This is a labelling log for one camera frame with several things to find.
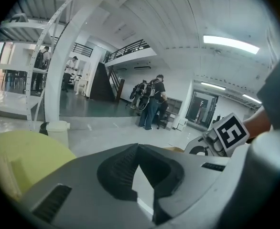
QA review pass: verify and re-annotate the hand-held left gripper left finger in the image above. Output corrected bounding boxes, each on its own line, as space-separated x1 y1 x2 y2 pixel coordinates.
20 143 153 229

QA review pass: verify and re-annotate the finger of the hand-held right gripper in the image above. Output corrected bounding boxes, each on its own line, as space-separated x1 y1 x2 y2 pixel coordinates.
184 136 209 152
190 143 211 155

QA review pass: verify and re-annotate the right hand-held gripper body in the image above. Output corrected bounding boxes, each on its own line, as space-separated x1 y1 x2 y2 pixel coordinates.
203 113 250 157

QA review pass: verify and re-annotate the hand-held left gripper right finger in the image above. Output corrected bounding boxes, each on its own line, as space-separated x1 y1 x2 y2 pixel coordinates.
138 143 231 227

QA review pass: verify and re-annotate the small cardboard box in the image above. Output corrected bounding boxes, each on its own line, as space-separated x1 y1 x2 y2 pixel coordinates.
163 146 186 153

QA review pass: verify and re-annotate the person's right forearm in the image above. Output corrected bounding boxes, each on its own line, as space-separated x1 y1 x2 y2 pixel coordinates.
242 105 272 138

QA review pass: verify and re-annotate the small white cabinet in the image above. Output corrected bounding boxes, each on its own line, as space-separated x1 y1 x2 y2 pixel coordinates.
177 117 188 131

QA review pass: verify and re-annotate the black double door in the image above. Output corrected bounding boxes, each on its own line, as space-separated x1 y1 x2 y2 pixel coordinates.
186 90 219 129

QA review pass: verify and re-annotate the long ceiling light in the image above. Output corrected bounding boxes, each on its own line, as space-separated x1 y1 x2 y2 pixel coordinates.
241 94 262 104
200 81 226 91
203 34 260 55

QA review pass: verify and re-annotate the grey cubby shelf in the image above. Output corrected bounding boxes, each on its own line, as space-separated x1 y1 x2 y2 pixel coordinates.
166 97 183 115

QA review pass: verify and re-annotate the yellow round table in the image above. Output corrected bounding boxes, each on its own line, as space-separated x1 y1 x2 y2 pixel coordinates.
0 130 78 201

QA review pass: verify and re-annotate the white lidded bin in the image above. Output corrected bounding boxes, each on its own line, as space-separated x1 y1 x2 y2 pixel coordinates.
45 120 71 150

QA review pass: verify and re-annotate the person's printed t-shirt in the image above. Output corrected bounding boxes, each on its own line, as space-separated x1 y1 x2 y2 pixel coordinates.
256 25 280 135

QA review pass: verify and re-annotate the black bag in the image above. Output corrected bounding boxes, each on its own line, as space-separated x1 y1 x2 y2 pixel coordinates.
39 122 50 136

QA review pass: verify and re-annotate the beige box with gold print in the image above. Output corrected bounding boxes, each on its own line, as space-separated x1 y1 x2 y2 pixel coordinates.
0 155 32 200

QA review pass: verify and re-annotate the white ornate side table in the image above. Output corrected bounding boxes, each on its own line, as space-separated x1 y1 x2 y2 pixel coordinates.
75 73 88 96

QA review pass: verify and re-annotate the dark staircase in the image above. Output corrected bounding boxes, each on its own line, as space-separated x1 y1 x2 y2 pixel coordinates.
89 62 126 103

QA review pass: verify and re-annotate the white metal shelf rack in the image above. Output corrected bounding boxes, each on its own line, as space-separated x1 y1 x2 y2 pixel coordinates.
0 0 80 131

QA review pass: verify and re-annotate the black mezzanine railing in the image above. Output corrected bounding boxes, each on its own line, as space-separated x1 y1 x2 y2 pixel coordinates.
103 39 151 63
72 42 95 58

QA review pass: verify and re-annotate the row of black chairs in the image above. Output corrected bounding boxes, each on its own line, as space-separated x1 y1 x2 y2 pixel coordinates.
1 69 28 90

